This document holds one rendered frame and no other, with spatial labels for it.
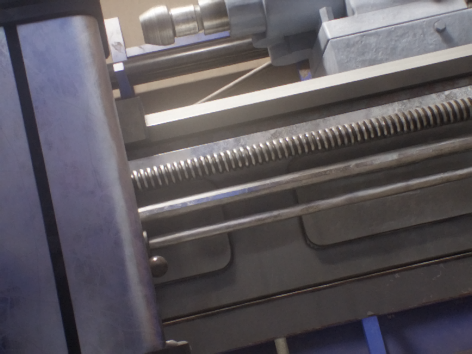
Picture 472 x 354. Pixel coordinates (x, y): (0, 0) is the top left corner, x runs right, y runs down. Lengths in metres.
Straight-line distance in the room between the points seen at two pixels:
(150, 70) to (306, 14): 2.83
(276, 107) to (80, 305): 1.06
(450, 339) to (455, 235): 3.35
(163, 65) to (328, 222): 3.13
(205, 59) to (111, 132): 4.06
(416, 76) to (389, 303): 0.46
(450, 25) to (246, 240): 0.61
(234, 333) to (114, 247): 0.83
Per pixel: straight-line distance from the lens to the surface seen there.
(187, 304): 1.59
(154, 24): 1.88
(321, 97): 1.64
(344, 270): 1.61
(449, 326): 4.99
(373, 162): 1.55
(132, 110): 1.60
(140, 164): 1.60
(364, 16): 1.82
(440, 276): 1.47
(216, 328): 1.42
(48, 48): 0.64
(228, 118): 1.61
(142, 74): 4.67
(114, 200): 0.61
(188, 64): 4.67
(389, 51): 1.78
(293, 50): 1.97
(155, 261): 1.36
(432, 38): 1.81
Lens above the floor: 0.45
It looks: 9 degrees up
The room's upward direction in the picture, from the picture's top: 13 degrees counter-clockwise
